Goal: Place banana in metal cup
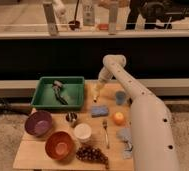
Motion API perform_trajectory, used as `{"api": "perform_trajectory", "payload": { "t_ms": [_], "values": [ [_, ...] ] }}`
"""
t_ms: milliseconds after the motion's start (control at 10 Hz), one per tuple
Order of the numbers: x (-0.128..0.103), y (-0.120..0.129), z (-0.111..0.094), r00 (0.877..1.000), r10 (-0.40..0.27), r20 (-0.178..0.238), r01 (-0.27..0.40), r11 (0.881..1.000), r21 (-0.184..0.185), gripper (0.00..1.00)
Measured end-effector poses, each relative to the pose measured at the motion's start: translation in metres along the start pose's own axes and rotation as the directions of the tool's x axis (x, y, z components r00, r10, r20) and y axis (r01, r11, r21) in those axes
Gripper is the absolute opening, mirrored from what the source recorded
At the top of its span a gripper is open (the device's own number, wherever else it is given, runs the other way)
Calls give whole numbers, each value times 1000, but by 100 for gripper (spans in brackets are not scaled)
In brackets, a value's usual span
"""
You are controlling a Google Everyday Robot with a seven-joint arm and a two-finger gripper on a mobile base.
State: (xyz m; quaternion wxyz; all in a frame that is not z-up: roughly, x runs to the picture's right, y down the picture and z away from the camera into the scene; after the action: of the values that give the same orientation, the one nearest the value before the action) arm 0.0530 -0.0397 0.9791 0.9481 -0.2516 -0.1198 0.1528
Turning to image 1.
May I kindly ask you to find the blue plastic cup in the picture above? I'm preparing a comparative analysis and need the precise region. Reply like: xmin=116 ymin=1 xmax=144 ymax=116
xmin=115 ymin=91 xmax=126 ymax=105

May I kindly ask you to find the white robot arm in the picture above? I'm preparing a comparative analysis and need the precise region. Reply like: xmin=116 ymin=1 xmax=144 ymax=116
xmin=98 ymin=55 xmax=180 ymax=171

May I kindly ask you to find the bunch of dark grapes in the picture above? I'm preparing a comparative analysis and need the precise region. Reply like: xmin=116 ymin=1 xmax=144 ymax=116
xmin=76 ymin=146 xmax=109 ymax=169

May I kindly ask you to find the blue sponge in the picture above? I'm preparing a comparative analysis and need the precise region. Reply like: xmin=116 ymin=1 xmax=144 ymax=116
xmin=90 ymin=105 xmax=109 ymax=117

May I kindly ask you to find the orange bowl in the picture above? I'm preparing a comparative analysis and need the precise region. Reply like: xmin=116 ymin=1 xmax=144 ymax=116
xmin=45 ymin=131 xmax=74 ymax=161

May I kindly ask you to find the white cup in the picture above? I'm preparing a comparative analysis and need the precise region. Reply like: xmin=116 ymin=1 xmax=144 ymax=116
xmin=74 ymin=123 xmax=92 ymax=143

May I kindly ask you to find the grey tool in tray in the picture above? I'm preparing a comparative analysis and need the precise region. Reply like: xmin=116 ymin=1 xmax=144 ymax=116
xmin=52 ymin=80 xmax=68 ymax=105

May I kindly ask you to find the green plastic tray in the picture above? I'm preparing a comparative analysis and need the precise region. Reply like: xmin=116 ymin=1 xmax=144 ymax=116
xmin=31 ymin=76 xmax=85 ymax=110

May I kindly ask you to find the purple bowl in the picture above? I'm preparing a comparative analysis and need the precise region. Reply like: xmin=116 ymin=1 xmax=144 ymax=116
xmin=24 ymin=110 xmax=52 ymax=137

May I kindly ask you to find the wooden board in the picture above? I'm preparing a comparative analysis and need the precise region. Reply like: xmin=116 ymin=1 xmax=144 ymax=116
xmin=13 ymin=82 xmax=134 ymax=171

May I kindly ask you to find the grey blue cloth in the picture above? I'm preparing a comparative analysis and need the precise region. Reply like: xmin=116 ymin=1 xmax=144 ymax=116
xmin=117 ymin=128 xmax=133 ymax=159

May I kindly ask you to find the orange fruit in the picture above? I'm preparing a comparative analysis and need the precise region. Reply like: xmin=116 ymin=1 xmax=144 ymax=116
xmin=112 ymin=112 xmax=125 ymax=125

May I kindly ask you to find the yellow banana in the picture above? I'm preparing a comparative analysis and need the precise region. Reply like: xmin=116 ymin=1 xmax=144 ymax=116
xmin=93 ymin=83 xmax=104 ymax=102

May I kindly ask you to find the small metal cup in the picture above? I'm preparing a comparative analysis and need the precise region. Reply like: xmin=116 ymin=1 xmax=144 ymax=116
xmin=66 ymin=112 xmax=77 ymax=127

